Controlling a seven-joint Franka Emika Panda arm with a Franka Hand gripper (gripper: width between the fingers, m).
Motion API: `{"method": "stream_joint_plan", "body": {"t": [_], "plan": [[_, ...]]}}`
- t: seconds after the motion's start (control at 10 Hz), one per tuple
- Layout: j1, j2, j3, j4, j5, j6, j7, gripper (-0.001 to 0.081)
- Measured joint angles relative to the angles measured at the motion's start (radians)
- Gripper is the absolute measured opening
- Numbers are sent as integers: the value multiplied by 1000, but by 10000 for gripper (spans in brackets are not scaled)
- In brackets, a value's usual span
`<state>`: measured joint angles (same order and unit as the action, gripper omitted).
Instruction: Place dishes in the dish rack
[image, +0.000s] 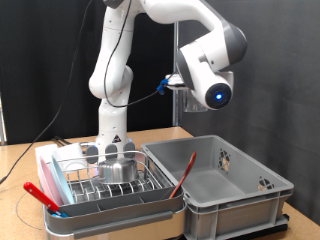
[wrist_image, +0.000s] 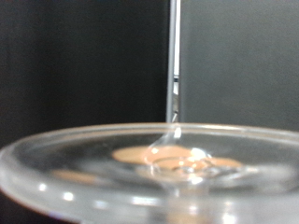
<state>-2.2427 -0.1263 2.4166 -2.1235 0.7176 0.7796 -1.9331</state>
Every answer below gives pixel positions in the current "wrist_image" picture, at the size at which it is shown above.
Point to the clear wine glass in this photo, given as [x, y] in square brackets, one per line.
[93, 174]

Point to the vertical metal pole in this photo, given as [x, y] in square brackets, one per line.
[173, 62]

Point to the black backdrop curtain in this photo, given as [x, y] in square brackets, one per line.
[78, 62]

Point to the grey backdrop curtain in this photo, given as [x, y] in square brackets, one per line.
[243, 62]

